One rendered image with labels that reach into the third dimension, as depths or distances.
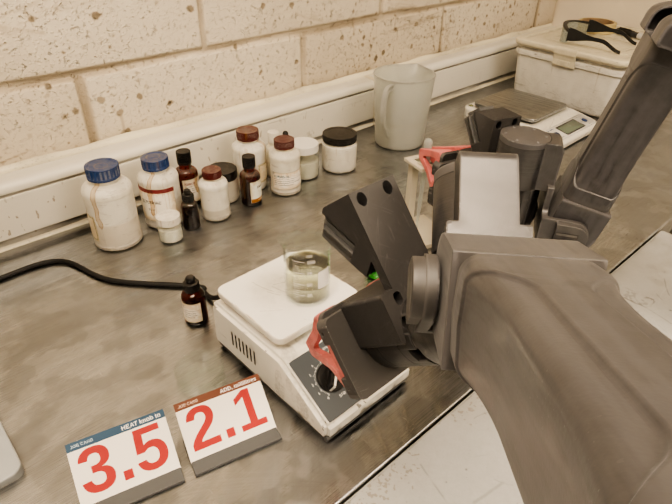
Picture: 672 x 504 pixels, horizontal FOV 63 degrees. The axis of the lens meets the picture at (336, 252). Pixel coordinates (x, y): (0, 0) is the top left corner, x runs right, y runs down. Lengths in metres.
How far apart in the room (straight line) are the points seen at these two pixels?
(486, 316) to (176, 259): 0.68
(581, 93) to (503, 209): 1.19
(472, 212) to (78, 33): 0.74
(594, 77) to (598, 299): 1.31
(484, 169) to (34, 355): 0.58
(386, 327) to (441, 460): 0.25
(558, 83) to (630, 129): 0.89
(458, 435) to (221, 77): 0.75
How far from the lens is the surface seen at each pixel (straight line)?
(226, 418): 0.59
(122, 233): 0.88
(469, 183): 0.34
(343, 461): 0.58
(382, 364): 0.41
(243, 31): 1.09
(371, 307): 0.37
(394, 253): 0.37
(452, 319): 0.25
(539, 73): 1.57
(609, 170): 0.68
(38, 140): 0.97
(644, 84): 0.65
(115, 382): 0.69
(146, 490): 0.58
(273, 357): 0.58
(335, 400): 0.58
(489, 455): 0.61
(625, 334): 0.18
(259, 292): 0.63
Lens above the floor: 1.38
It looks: 34 degrees down
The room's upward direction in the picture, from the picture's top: 1 degrees clockwise
